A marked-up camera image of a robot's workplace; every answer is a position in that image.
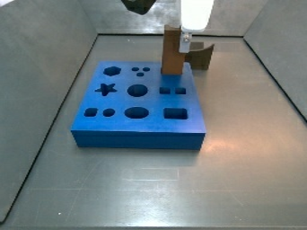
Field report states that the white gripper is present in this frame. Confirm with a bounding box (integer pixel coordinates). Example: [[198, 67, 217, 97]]
[[180, 0, 216, 53]]

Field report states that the brown arch block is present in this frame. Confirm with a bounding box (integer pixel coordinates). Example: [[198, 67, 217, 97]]
[[161, 25, 185, 75]]

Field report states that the blue shape sorter board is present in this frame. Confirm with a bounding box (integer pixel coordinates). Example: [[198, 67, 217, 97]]
[[71, 61, 208, 150]]

